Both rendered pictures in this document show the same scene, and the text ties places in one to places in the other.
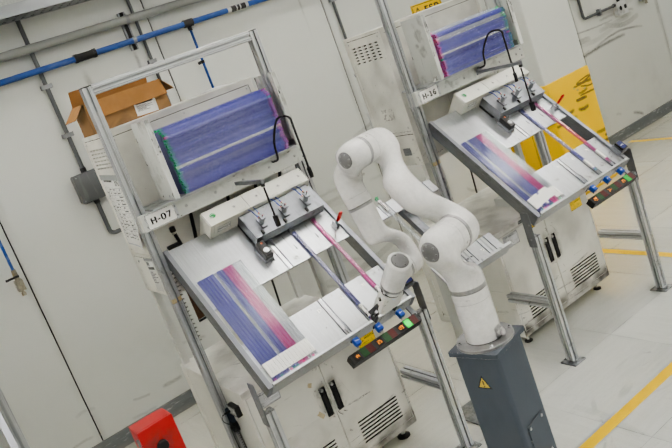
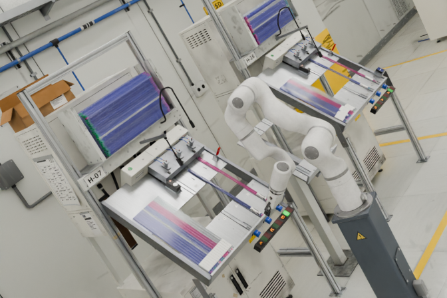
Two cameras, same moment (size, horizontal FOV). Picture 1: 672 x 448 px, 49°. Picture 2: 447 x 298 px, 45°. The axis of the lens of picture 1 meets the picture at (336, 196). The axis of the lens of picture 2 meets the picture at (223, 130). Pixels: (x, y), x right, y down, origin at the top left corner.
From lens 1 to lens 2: 0.48 m
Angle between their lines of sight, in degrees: 10
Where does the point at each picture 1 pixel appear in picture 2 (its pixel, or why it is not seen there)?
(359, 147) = (245, 92)
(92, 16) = not seen: outside the picture
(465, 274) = (336, 163)
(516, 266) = not seen: hidden behind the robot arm
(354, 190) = (242, 124)
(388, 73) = (217, 50)
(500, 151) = (306, 88)
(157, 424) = not seen: outside the picture
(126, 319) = (52, 270)
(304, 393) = (221, 282)
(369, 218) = (256, 142)
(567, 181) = (354, 99)
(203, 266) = (133, 206)
